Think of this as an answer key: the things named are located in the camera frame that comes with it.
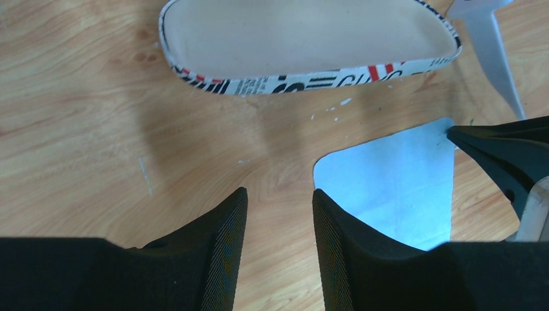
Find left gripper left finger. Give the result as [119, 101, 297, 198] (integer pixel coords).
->
[1, 187, 248, 310]

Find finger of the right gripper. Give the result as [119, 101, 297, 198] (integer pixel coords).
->
[447, 116, 548, 218]

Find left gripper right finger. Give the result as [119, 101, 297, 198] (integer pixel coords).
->
[312, 189, 548, 310]

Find light blue cleaning cloth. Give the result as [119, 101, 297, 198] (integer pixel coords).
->
[313, 117, 456, 251]

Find white frame sunglasses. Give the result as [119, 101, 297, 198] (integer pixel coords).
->
[448, 0, 526, 121]

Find flag print glasses case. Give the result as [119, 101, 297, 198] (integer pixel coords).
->
[158, 1, 462, 97]

